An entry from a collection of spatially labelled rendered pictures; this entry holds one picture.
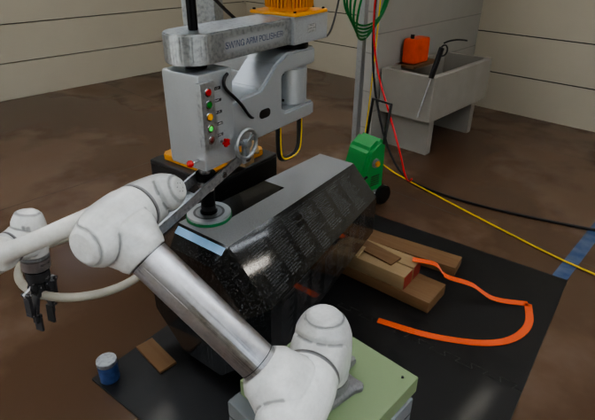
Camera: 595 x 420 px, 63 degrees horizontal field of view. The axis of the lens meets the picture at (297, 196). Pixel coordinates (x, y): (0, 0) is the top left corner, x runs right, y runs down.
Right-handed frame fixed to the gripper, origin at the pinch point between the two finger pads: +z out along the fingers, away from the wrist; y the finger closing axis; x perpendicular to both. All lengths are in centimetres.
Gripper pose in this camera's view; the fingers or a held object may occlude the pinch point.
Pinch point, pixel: (45, 317)
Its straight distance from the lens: 195.1
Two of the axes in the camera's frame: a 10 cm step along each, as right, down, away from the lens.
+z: -0.7, 9.1, 4.1
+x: -9.4, -2.0, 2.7
